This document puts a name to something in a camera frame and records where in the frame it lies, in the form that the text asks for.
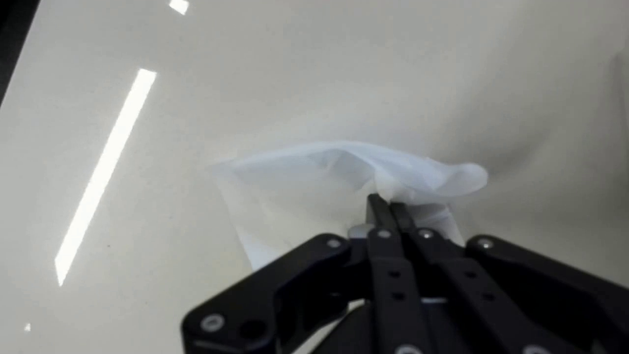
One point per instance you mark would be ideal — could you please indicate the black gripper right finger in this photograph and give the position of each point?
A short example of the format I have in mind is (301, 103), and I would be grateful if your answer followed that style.
(512, 299)

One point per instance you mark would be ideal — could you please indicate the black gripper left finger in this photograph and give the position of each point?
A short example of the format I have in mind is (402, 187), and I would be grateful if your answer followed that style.
(362, 287)

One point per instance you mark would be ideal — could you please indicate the white napkin front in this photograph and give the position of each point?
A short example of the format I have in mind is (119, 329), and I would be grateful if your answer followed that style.
(280, 199)

